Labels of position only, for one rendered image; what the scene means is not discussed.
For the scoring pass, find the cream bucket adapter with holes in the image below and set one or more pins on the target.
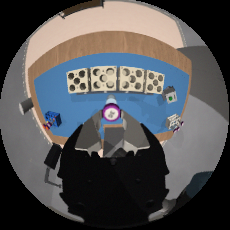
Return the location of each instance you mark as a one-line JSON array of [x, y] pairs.
[[122, 76], [107, 78], [78, 77]]

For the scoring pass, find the white tube rack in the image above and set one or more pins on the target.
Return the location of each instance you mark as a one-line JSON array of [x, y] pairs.
[[172, 119]]

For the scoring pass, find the blue tube rack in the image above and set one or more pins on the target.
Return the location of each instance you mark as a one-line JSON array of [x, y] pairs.
[[57, 118]]

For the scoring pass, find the blue bench mat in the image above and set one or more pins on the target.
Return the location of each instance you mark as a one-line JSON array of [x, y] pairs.
[[52, 93]]

